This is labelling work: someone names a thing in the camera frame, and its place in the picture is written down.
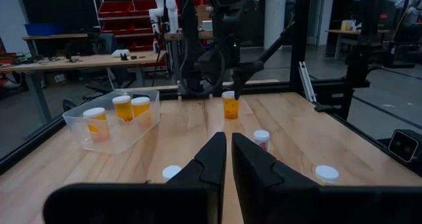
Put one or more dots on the large orange pill bottle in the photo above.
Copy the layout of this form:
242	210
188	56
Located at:
229	108
122	100
140	101
94	113

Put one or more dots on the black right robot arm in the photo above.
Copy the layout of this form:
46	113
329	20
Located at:
227	19

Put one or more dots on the white tabletop device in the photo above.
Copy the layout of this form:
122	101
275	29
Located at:
120	52

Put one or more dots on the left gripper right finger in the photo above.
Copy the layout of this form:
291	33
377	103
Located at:
296	204

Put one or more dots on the wooden workbench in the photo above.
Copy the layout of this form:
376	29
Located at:
82	62

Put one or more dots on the clear plastic bin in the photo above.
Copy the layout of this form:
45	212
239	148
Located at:
115	141

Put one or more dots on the black frame clip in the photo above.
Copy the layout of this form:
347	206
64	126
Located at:
324	108

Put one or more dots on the wooden table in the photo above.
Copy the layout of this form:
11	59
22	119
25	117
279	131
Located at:
349	32

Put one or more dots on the white pillar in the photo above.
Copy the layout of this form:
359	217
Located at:
275	16

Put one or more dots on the yellow-green pill bottle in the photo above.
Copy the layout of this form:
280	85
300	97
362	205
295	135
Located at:
170	173
326	174

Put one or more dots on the black table-level camera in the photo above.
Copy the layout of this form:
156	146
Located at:
403	146

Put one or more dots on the blue storage bin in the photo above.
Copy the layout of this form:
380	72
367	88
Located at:
43	29

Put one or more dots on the shelf with red bins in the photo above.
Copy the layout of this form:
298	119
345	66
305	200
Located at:
122	10

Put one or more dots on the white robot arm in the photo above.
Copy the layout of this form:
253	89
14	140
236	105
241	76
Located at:
172	6
155	10

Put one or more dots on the silver metal bracket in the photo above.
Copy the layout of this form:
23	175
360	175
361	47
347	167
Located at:
306	82

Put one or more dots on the black aluminium rig frame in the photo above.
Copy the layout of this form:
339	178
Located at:
300	36

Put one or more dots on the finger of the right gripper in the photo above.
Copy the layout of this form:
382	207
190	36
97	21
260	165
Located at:
245	72

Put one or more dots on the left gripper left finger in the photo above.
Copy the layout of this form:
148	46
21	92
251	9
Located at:
148	204

